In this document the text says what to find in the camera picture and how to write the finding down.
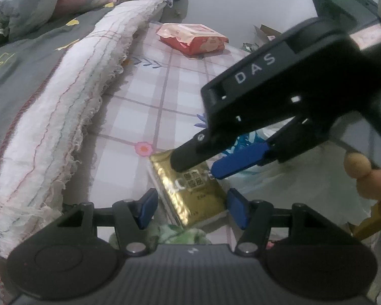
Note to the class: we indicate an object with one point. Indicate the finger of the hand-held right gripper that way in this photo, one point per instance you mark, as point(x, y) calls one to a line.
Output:
point(190, 154)
point(241, 162)

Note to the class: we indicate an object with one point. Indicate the person's right hand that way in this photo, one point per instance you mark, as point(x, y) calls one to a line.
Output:
point(376, 182)

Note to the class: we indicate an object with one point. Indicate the white plastic bag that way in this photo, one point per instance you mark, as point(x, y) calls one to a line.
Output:
point(304, 190)

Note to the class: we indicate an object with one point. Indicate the checkered printed bed sheet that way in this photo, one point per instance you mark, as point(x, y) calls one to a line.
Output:
point(152, 101)

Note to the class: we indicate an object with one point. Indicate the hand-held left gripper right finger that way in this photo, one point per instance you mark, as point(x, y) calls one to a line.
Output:
point(238, 208)

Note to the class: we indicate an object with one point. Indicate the gold tissue pack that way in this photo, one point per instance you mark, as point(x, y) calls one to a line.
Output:
point(190, 193)

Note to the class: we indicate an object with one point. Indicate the green white scrunchie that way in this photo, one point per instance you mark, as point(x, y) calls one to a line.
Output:
point(184, 233)

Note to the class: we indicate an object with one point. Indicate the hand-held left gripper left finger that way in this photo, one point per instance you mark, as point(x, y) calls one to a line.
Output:
point(147, 208)

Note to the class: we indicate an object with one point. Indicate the small green packet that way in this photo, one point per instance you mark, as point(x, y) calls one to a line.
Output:
point(247, 47)

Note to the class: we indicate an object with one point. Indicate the red wet wipes pack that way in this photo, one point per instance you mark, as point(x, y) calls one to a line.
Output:
point(193, 38)

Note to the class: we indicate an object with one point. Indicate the white fringed blanket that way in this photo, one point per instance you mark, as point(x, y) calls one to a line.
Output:
point(66, 117)

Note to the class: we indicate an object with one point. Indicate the small open cardboard box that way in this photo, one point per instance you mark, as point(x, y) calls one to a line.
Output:
point(266, 33)

